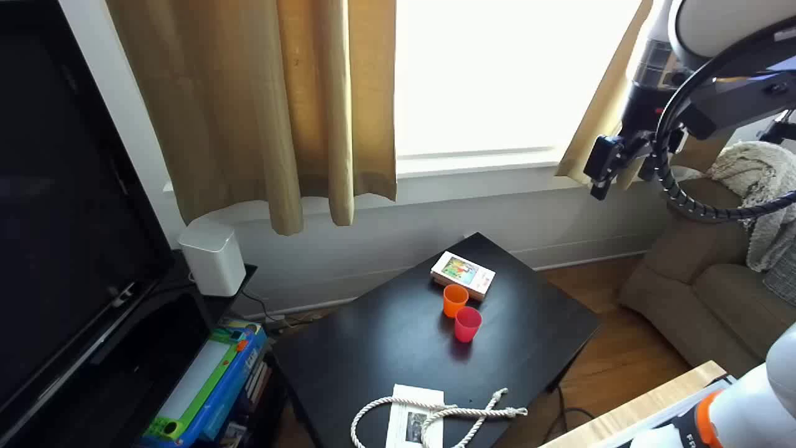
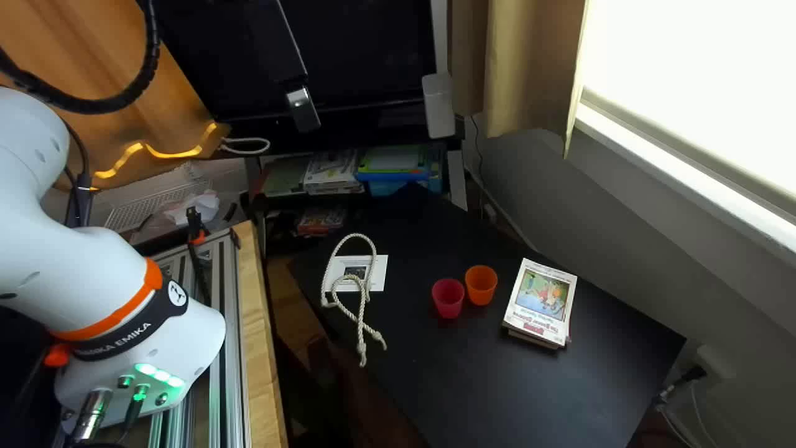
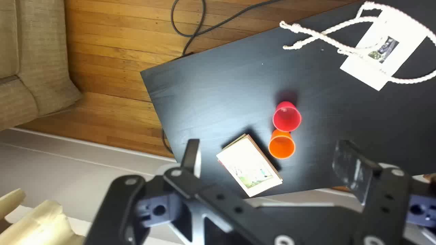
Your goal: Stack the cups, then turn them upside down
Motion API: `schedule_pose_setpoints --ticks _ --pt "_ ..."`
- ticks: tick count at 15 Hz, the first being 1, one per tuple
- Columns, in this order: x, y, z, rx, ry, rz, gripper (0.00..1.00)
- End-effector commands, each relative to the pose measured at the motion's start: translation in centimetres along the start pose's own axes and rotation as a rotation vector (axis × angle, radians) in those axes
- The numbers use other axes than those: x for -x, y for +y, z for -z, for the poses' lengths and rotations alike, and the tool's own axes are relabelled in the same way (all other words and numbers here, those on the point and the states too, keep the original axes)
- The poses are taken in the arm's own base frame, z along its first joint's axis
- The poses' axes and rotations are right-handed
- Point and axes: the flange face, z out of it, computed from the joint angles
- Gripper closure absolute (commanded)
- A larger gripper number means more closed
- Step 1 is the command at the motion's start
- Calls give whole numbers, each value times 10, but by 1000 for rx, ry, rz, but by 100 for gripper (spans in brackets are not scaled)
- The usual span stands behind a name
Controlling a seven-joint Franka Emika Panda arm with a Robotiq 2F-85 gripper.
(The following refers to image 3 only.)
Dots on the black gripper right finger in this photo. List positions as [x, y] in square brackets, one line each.
[390, 208]

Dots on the white flat card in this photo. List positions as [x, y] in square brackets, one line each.
[386, 45]

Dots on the beige sofa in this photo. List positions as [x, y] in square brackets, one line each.
[32, 59]

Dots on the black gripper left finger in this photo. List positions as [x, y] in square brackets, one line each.
[123, 212]

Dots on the white printed card box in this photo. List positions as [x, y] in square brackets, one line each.
[248, 165]

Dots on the red plastic cup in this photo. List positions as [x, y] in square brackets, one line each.
[286, 118]

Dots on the orange plastic cup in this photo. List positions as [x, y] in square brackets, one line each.
[282, 146]

